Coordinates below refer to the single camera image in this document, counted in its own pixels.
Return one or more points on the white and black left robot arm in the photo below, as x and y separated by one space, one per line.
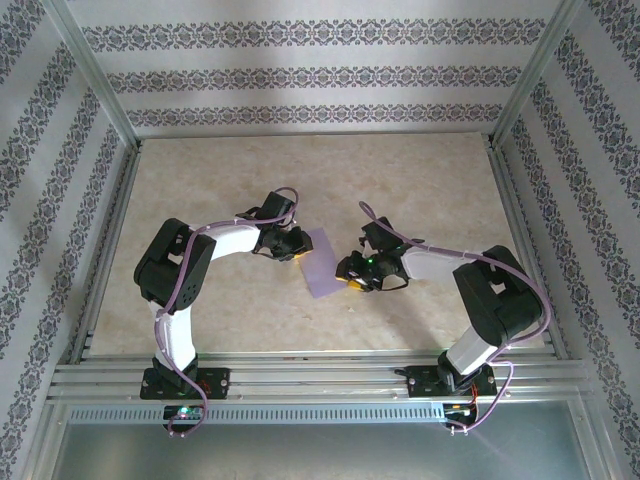
175 270

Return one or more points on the aluminium left side rail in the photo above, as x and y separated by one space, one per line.
107 250

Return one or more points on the aluminium frame post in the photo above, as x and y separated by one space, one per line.
537 75
90 75

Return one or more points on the aluminium right frame post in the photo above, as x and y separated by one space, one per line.
537 75

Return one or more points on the purple paper sheet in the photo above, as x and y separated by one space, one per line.
320 265

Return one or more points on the aluminium right side rail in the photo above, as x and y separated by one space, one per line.
525 225

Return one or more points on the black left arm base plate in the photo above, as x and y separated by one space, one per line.
217 382

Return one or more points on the aluminium left frame post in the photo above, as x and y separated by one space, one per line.
90 75

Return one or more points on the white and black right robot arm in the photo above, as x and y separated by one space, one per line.
500 295

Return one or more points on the grey metal panel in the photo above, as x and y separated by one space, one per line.
320 450

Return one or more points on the aluminium cross rail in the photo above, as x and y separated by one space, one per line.
315 375

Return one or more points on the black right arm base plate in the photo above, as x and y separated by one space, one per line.
422 382

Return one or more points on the controller board with green light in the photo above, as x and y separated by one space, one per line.
182 411

